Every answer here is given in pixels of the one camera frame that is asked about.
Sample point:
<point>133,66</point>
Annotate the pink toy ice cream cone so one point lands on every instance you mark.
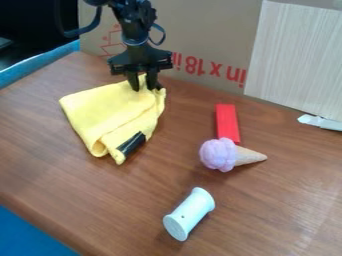
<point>225,155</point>

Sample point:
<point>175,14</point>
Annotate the white spool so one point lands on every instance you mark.
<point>189,213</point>

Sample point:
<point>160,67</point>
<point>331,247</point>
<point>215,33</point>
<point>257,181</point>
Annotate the yellow cloth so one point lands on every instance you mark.
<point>116,113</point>

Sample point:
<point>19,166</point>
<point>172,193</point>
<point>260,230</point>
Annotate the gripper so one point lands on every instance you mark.
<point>140,58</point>

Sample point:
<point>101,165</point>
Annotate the red block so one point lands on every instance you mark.
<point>227,122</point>

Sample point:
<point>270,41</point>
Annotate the cardboard box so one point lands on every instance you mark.
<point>202,40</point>

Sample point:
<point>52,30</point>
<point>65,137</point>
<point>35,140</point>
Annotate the white paper scrap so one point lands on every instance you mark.
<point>320,121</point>

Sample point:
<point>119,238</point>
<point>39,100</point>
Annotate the wooden board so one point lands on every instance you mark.
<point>296,56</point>

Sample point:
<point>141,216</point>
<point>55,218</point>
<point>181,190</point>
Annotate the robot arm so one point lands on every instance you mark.
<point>132,20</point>

